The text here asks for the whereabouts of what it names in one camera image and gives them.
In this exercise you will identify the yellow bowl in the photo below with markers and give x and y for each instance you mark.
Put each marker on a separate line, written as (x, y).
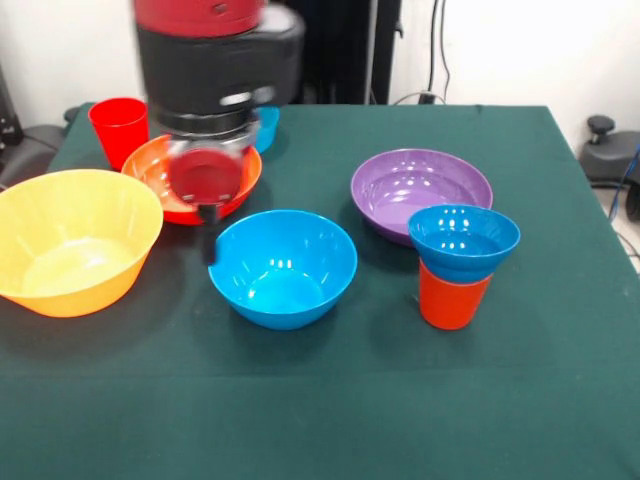
(75, 260)

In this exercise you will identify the dark green tablecloth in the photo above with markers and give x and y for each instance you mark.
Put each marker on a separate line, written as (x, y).
(350, 400)

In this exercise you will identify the teal bowl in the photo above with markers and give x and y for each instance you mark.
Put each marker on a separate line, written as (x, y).
(267, 130)

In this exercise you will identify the orange cup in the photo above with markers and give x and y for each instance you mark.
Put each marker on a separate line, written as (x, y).
(452, 305)

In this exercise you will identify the wide purple bowl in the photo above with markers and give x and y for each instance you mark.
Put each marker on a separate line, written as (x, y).
(395, 190)

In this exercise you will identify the black equipment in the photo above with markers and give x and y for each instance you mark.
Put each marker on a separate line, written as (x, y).
(7, 125)

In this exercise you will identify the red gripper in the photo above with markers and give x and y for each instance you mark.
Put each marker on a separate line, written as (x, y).
(205, 175)

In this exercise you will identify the wide orange bowl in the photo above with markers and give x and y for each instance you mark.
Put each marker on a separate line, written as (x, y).
(145, 165)

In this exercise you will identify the small dark blue bowl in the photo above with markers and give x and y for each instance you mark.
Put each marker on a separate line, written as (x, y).
(462, 250)

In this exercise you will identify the red cup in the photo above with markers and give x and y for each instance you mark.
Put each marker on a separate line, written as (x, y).
(120, 135)

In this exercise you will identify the large blue bowl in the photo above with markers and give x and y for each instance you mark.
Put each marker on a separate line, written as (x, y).
(282, 290)

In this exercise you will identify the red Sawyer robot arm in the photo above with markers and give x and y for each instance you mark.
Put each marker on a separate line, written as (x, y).
(215, 60)

